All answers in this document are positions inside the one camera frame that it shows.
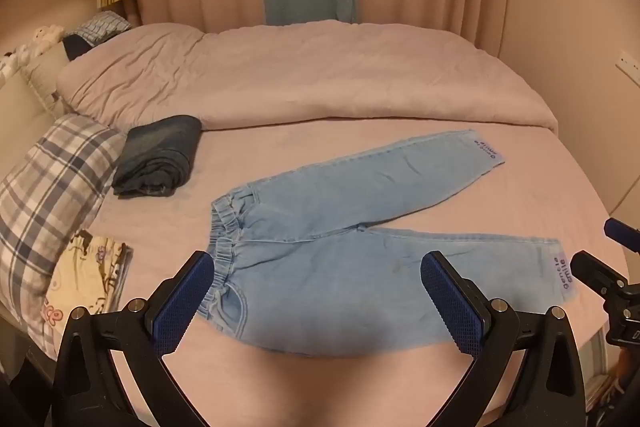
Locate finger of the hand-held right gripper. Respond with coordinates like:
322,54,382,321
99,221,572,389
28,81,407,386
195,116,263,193
571,251,632,303
604,218,640,254

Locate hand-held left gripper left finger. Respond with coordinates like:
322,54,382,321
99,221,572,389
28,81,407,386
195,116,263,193
51,250,215,427

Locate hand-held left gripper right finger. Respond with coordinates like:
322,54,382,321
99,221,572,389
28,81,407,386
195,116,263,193
421,251,586,427

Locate light blue denim pants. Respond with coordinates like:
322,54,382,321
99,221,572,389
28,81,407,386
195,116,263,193
197,129,568,358

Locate folded dark denim jeans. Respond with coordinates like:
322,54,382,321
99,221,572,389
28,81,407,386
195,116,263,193
111,114,202,198

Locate pink duvet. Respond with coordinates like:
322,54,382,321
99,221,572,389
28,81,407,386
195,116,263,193
56,19,558,132

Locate small plaid pillow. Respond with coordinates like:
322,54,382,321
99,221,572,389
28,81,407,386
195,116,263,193
67,11,132,45

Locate white plush toy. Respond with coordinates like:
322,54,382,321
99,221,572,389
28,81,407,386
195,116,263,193
32,24,65,52

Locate white wall socket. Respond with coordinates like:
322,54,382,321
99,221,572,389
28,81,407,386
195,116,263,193
616,49,640,85

